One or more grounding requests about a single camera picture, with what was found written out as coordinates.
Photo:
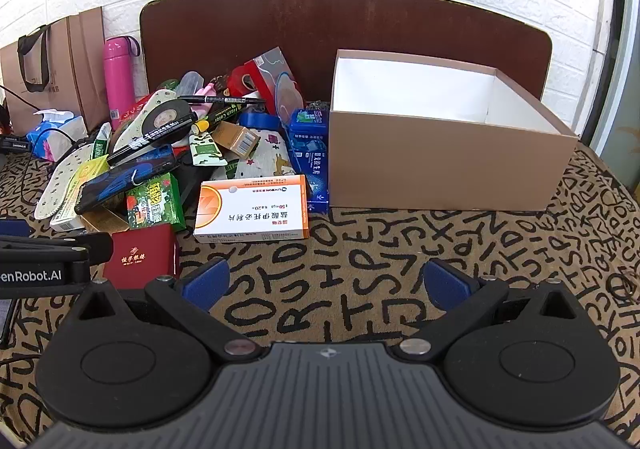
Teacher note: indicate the floral insole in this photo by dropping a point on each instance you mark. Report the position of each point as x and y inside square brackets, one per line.
[135, 121]
[60, 184]

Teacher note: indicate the red snack packet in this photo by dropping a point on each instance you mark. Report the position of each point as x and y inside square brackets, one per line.
[131, 113]

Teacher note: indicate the pink bunny toy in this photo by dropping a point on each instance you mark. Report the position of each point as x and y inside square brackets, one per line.
[206, 90]

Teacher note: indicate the gold box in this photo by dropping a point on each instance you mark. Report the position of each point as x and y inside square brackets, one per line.
[102, 221]

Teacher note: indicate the green snack packet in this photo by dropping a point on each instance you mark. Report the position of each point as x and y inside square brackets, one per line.
[155, 204]

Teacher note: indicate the black tape roll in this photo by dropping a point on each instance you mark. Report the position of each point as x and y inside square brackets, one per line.
[165, 116]

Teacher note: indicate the blue tape roll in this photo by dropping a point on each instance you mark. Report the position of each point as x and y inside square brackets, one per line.
[257, 120]

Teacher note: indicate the clear plastic container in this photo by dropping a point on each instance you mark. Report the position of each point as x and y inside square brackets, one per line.
[191, 81]

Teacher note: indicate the blue green packet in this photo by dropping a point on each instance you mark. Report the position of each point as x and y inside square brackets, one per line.
[310, 129]

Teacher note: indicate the blue tissue pack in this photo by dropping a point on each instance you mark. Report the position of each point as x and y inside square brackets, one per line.
[55, 134]

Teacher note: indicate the dark flat device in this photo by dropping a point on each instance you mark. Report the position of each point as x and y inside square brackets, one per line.
[7, 324]

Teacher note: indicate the white green hand cream tube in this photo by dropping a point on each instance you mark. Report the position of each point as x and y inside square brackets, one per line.
[207, 149]

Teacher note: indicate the brown paper bag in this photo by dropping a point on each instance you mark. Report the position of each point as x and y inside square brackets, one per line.
[60, 69]

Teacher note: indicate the pink thermos bottle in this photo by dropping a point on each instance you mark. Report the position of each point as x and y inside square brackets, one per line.
[120, 79]

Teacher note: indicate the thin black pen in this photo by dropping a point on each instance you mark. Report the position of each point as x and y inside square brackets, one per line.
[220, 99]

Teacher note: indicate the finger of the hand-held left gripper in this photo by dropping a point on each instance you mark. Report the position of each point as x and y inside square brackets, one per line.
[97, 245]

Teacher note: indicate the red box with clear window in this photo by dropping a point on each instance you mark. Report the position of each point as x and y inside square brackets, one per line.
[275, 79]

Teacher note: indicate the green white toothpaste box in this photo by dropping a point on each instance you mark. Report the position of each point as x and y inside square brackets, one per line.
[102, 141]

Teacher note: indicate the small brown carton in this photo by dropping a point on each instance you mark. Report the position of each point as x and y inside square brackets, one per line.
[235, 139]

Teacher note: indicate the orange white medicine box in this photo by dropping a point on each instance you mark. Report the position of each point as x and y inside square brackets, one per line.
[250, 209]

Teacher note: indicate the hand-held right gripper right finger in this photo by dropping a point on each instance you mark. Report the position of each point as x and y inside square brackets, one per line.
[447, 281]

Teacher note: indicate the dark brown wooden headboard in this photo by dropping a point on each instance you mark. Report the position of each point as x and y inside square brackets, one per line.
[310, 24]

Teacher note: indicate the blue medicine box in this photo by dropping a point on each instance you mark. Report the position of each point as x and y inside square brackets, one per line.
[312, 179]

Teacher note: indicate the black blue heart phone case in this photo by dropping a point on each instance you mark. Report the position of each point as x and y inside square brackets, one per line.
[125, 179]

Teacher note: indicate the dark red booklet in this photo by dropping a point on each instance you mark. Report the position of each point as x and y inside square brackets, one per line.
[140, 254]

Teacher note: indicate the thick black marker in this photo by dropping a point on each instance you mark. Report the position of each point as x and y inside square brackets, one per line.
[150, 136]

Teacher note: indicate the tan cardboard box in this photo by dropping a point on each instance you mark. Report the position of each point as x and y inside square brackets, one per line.
[440, 164]

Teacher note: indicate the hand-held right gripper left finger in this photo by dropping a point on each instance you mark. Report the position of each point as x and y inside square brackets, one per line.
[207, 281]

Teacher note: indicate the black power adapter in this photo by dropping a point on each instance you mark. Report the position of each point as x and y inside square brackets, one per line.
[14, 144]

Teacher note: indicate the printed white cloth pouch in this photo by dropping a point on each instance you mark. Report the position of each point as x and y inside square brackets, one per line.
[265, 154]

